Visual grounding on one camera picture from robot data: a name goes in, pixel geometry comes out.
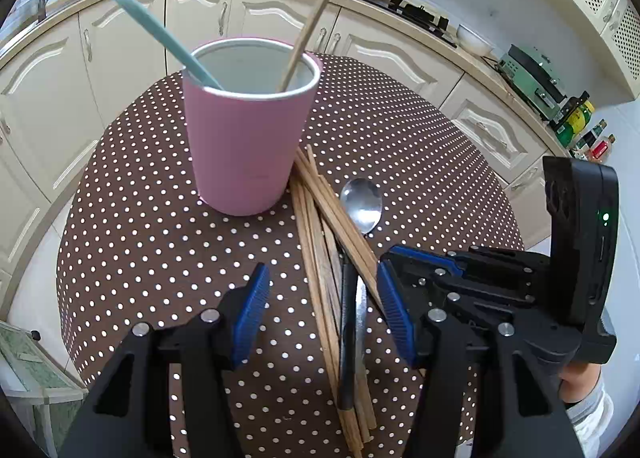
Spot black gas hob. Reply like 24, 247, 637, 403
249, 0, 459, 48

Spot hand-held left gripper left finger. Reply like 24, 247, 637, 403
60, 263, 271, 458

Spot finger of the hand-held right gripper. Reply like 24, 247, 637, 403
387, 245, 553, 333

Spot glass side table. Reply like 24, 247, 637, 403
0, 320, 89, 458

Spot steel spoon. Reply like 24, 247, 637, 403
339, 178, 384, 414

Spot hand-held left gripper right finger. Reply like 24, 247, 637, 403
376, 260, 586, 458

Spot white bowl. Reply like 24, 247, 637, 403
456, 24, 496, 57

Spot brown polka-dot tablecloth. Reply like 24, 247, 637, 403
55, 54, 526, 458

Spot pink cup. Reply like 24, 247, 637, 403
181, 36, 322, 216

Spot pile of wooden chopsticks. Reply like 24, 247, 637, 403
289, 144, 386, 458

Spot teal handled utensil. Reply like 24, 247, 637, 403
104, 0, 224, 90

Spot cream base kitchen cabinets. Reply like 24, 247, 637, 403
0, 0, 571, 289

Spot red label bottle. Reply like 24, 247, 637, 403
585, 135, 616, 163

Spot green countertop appliance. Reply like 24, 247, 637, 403
497, 44, 569, 121

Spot yellow green bottle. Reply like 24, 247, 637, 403
550, 92, 596, 149

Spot light wooden chopstick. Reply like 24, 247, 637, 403
277, 0, 368, 92

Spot dark sauce bottle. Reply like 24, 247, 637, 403
572, 120, 607, 157

